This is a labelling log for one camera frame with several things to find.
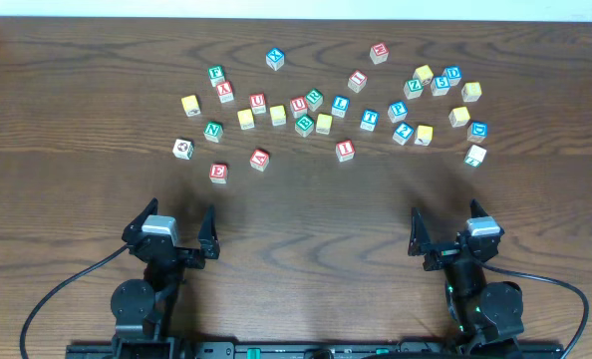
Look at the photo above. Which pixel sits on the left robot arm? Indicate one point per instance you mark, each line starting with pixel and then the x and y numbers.
pixel 143 307

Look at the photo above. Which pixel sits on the yellow block far right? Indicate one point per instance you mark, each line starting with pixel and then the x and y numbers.
pixel 471 92

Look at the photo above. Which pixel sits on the yellow block top right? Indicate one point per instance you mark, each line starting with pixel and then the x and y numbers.
pixel 423 74

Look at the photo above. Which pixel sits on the yellow block beside B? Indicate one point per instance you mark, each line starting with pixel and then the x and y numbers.
pixel 323 124

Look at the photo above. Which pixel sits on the blue D block lower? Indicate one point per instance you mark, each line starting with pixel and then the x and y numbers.
pixel 477 132

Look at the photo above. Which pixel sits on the yellow block centre left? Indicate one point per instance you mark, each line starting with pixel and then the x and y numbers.
pixel 278 115

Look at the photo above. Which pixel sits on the blue P block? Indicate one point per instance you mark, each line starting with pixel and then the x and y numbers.
pixel 397 111

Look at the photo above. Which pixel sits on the green Z block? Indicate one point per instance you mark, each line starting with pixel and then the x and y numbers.
pixel 413 88

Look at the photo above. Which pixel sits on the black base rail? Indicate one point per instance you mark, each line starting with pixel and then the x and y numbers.
pixel 229 350

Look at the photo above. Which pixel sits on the blue 2 block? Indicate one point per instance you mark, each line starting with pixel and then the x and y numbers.
pixel 403 133

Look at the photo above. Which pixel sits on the white soccer ball block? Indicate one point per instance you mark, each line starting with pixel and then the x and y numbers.
pixel 183 149

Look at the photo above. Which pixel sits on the yellow block beside U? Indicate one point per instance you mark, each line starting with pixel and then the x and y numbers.
pixel 246 119

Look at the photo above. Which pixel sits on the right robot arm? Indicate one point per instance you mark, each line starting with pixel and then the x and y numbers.
pixel 487 313

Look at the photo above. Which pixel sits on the yellow block far left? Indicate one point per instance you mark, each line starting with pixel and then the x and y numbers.
pixel 191 105

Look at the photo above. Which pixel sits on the green B block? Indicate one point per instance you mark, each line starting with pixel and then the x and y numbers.
pixel 304 126

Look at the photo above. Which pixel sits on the blue 5 block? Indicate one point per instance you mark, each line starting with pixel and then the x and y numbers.
pixel 440 86

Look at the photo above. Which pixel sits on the blue D block upper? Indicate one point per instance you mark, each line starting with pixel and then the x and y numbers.
pixel 453 75

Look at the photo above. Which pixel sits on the green R block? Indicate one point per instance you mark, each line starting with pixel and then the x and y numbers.
pixel 314 99

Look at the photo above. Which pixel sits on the red A block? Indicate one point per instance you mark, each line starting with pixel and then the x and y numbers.
pixel 259 160

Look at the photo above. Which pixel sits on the blue T block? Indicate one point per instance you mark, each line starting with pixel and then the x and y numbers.
pixel 369 120

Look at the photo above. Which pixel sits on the red u block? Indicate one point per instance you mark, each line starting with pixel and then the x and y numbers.
pixel 298 107
pixel 257 103

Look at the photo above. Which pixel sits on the white green block right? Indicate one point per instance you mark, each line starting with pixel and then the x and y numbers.
pixel 475 156

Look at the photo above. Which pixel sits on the yellow block beside 2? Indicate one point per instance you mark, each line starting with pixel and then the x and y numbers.
pixel 424 135

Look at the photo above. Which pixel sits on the red I block upper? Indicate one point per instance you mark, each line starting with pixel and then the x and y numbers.
pixel 357 81

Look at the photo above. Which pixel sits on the green N block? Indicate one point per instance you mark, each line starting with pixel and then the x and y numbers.
pixel 213 132

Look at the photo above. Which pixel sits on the red i block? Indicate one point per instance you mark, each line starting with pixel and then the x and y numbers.
pixel 345 150
pixel 357 81

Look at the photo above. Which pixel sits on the blue d block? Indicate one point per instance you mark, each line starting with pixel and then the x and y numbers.
pixel 453 75
pixel 477 132

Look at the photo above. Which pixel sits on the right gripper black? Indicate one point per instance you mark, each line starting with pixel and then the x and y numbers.
pixel 451 254

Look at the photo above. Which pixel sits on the blue L block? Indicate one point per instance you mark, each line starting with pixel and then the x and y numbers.
pixel 340 106

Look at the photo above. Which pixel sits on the red E block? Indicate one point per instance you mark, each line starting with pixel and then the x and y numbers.
pixel 218 173

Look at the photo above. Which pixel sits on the red Y block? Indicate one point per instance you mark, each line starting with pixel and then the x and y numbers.
pixel 225 92

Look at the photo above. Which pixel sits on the red I block lower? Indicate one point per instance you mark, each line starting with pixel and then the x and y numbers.
pixel 345 150

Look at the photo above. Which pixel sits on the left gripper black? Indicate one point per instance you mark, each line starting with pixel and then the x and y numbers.
pixel 174 252

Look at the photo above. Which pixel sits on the green F block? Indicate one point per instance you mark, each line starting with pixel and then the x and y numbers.
pixel 216 75

